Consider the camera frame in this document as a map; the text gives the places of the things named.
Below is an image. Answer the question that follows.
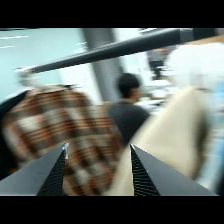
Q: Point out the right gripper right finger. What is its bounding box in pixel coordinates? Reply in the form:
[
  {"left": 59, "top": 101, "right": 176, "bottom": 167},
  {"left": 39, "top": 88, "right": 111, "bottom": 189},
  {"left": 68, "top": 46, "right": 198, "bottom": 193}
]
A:
[{"left": 129, "top": 143, "right": 218, "bottom": 197}]

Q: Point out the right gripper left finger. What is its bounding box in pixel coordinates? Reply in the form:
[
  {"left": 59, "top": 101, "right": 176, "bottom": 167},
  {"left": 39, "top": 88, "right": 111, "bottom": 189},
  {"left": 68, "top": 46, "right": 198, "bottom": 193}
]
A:
[{"left": 0, "top": 143, "right": 70, "bottom": 197}]

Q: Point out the beige garment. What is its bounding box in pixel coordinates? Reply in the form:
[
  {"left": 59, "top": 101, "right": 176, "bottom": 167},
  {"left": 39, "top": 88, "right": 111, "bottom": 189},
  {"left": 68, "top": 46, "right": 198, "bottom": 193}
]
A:
[{"left": 102, "top": 84, "right": 215, "bottom": 197}]

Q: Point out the checked shirt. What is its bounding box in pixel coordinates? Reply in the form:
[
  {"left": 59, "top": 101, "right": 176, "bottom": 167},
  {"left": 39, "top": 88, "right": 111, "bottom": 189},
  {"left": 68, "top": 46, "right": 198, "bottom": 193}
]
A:
[{"left": 1, "top": 84, "right": 125, "bottom": 197}]

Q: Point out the person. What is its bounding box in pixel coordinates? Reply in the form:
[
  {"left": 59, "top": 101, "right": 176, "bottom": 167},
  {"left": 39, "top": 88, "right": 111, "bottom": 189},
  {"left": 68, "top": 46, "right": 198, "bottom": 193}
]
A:
[{"left": 107, "top": 72, "right": 152, "bottom": 147}]

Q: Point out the black clothes rail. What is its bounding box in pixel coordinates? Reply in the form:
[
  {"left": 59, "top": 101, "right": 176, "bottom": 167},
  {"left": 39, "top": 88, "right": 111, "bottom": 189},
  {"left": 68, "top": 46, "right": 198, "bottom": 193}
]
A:
[{"left": 14, "top": 28, "right": 224, "bottom": 76}]

